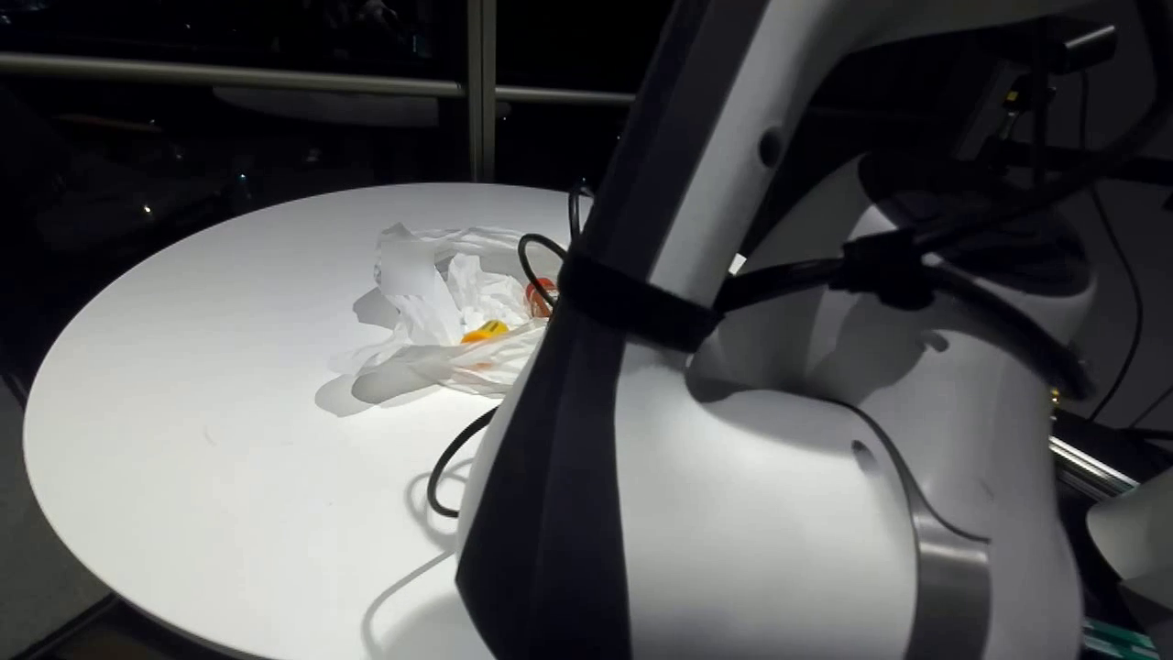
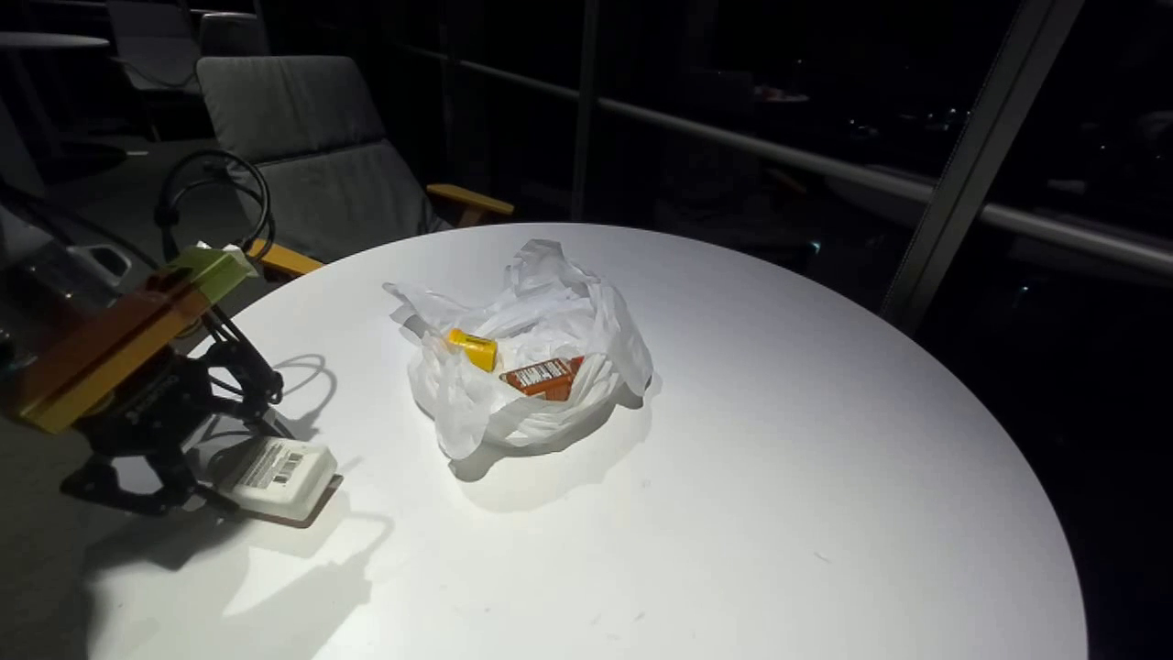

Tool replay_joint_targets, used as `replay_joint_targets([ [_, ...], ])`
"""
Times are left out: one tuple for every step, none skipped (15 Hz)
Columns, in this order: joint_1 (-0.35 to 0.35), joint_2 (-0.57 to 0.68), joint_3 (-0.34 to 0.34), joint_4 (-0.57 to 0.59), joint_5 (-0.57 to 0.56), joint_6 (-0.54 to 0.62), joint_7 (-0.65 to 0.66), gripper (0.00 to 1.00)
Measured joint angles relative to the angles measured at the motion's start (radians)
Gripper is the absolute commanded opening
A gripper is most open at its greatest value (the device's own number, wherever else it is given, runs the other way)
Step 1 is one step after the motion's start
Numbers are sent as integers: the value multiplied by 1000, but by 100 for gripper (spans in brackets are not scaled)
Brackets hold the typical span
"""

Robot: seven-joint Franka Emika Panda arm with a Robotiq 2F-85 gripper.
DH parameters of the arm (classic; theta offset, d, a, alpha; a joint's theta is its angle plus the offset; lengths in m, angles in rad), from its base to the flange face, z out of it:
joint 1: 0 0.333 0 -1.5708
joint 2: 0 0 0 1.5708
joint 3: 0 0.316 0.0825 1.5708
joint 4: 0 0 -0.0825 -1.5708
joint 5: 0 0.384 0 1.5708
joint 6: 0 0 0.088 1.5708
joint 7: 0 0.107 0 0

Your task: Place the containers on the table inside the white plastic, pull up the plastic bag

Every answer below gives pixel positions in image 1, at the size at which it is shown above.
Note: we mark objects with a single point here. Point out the white plastic bag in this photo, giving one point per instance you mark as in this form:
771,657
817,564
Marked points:
424,305

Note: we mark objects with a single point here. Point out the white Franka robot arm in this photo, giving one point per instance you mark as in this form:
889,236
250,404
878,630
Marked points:
756,489

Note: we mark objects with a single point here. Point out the grey metal railing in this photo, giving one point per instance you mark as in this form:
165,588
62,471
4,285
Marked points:
242,75

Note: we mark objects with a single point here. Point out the silver metal bar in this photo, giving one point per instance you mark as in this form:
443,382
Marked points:
1087,464

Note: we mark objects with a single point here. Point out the white lamp shade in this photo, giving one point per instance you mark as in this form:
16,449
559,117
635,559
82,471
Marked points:
1138,538

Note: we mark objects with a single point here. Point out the light grey window post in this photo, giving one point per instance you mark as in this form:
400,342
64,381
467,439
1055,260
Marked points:
481,86

